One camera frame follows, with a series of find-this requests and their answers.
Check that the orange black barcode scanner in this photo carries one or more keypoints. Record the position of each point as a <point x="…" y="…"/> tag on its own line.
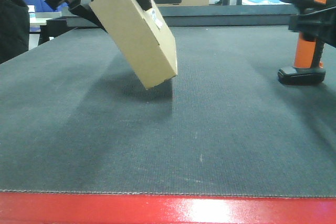
<point x="307" y="68"/>

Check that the small brown cardboard package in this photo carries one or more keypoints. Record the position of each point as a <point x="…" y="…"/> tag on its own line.
<point x="151" y="52"/>

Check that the white barcode label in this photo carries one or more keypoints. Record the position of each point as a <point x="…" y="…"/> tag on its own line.
<point x="156" y="20"/>

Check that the person in black clothing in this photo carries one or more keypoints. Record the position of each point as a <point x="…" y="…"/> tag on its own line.
<point x="14" y="29"/>

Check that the raised grey conveyor edge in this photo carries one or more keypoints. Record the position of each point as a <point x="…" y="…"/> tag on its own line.
<point x="238" y="15"/>

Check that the dark grey table mat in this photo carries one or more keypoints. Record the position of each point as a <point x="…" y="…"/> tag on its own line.
<point x="76" y="119"/>

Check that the red metal table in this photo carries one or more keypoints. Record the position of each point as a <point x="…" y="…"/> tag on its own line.
<point x="90" y="208"/>

